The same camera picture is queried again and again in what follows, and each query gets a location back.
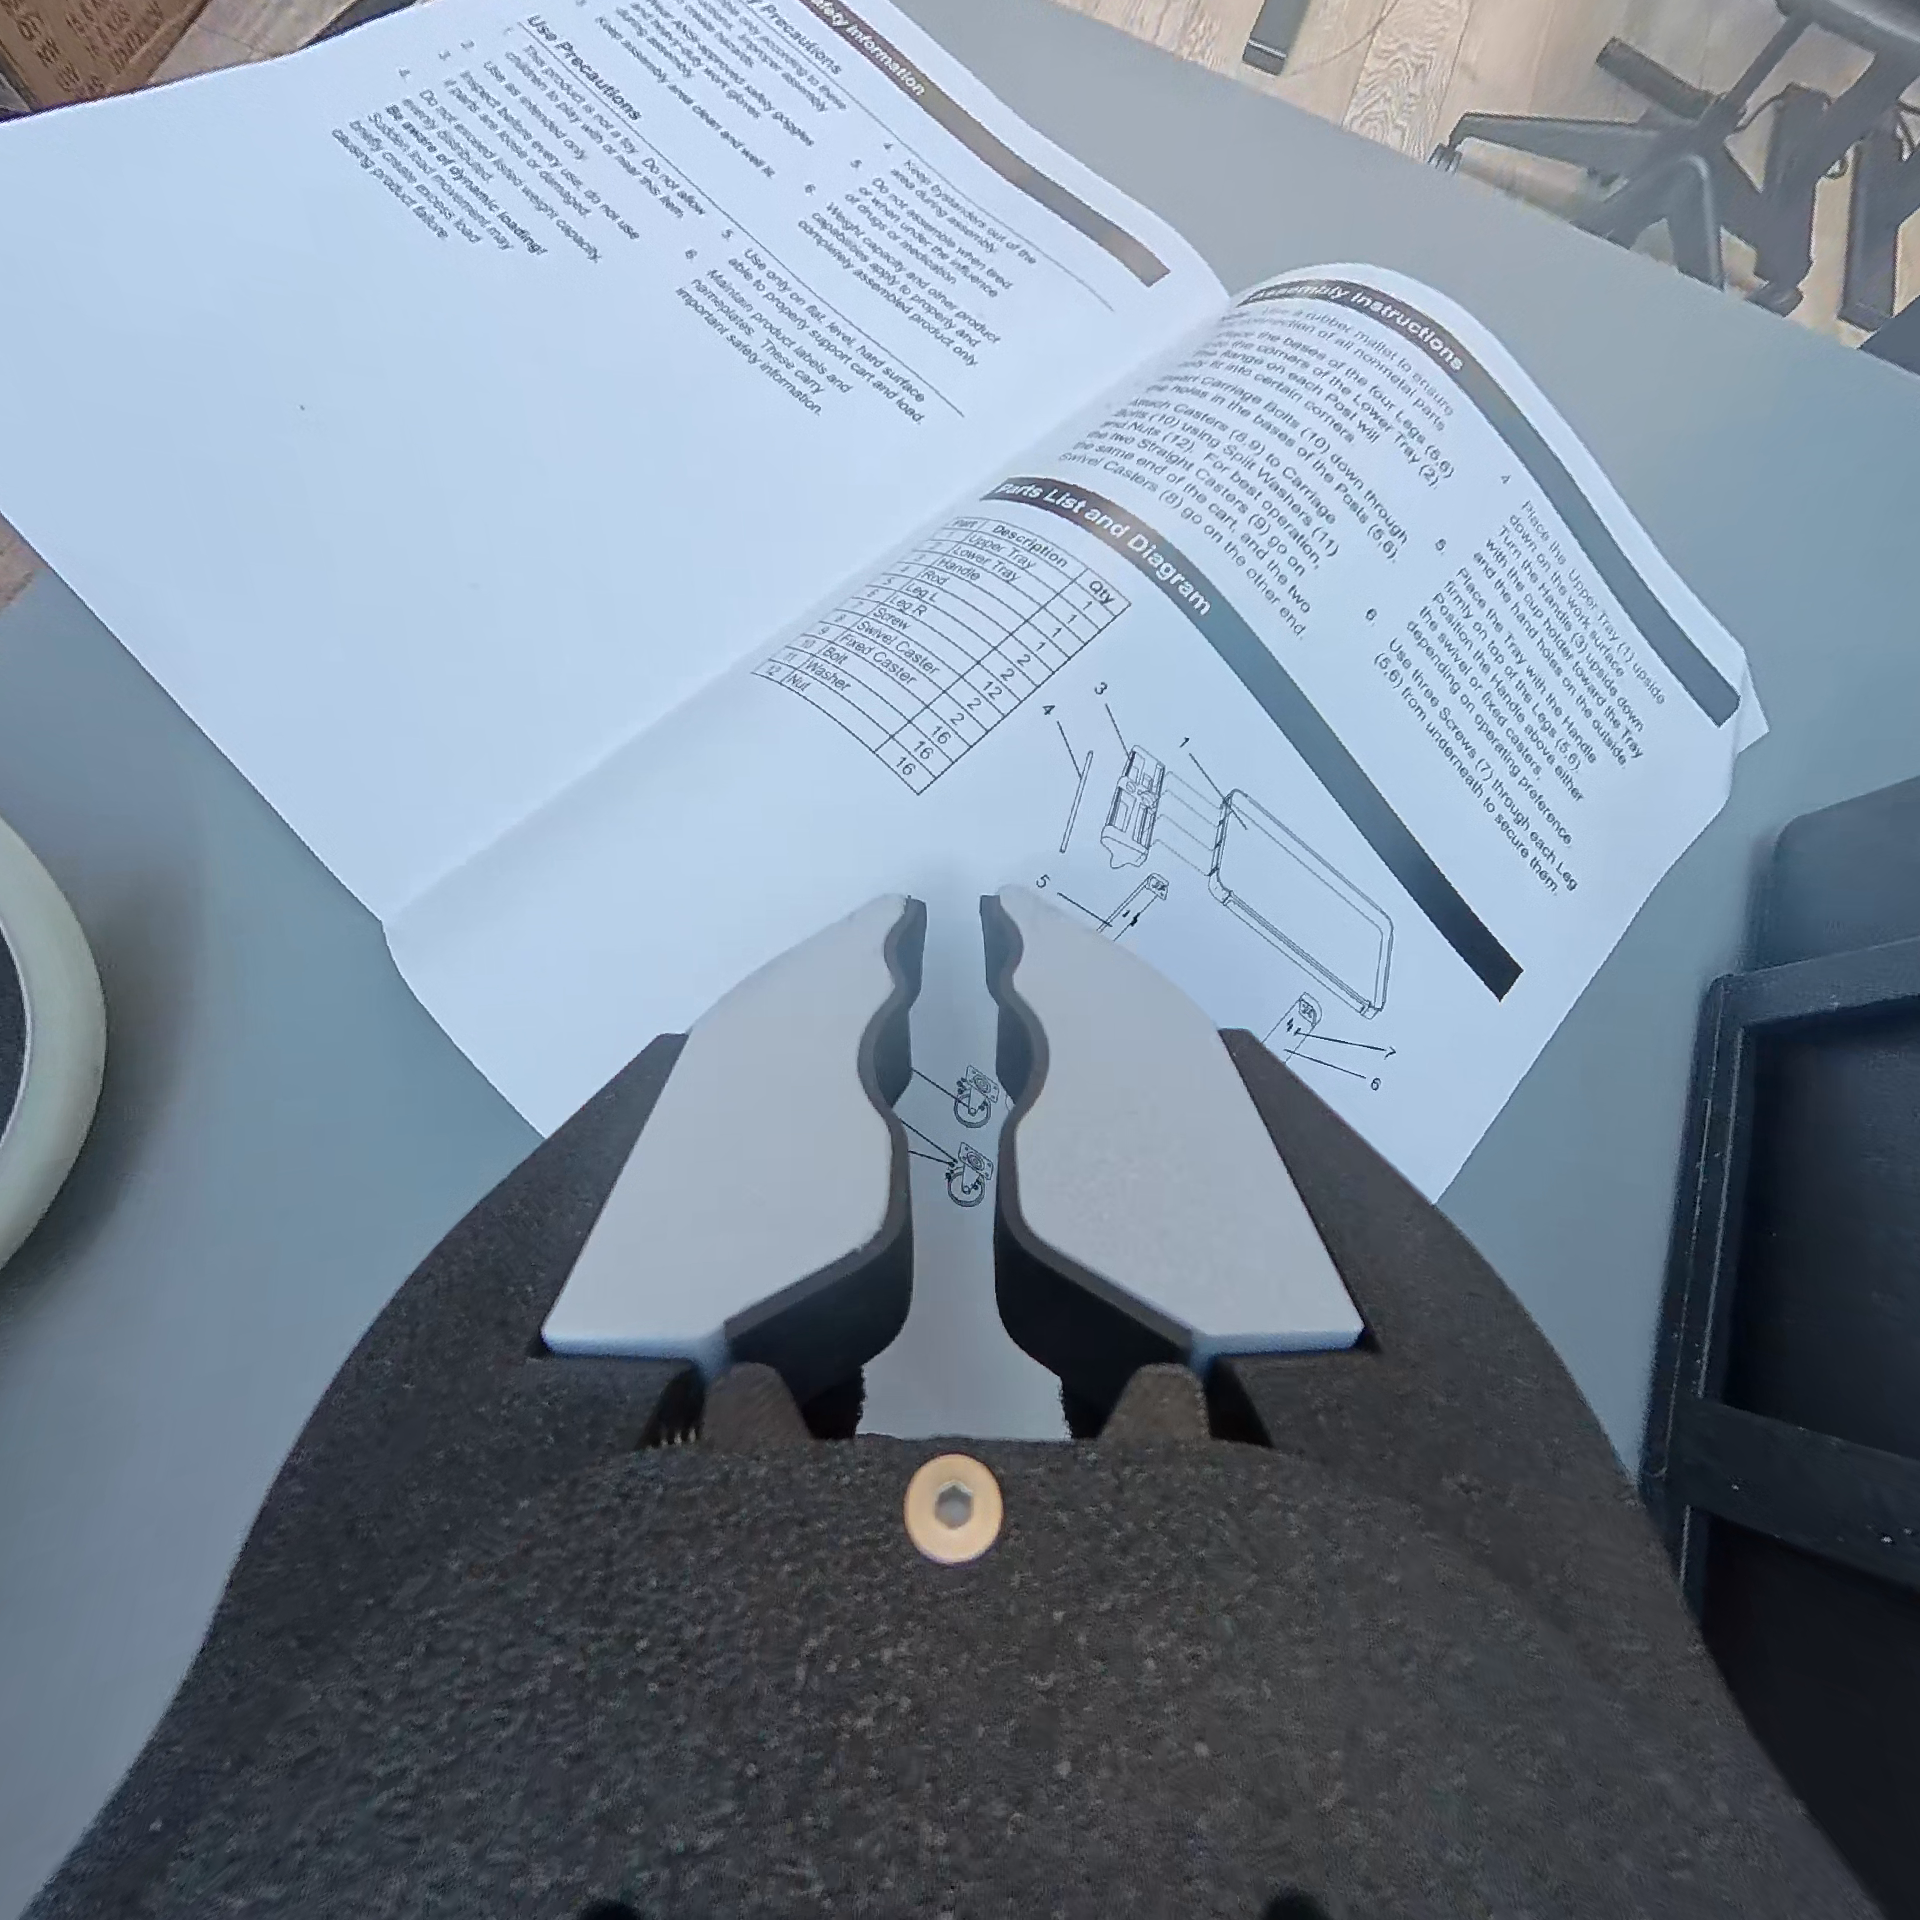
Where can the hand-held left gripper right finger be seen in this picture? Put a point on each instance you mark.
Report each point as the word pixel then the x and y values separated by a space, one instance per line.
pixel 1155 1185

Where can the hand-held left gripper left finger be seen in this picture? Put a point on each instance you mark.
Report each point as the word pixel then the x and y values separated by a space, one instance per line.
pixel 721 1185

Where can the grey caster wheel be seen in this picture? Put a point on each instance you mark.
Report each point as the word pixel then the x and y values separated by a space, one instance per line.
pixel 61 1049

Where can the grey desk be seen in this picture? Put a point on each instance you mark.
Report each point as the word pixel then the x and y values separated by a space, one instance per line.
pixel 301 1049

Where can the black plastic tray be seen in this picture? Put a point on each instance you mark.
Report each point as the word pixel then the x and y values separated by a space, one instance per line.
pixel 1799 1230

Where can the white instruction manual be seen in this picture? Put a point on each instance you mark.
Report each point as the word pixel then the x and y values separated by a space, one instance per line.
pixel 525 494

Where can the black furniture leg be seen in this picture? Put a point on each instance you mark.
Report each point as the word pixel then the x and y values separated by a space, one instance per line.
pixel 1267 30

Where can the black office chair base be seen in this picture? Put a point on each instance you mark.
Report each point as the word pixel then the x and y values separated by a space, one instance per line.
pixel 1723 165

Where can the cardboard box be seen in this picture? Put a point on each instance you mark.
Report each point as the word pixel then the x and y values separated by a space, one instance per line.
pixel 77 43

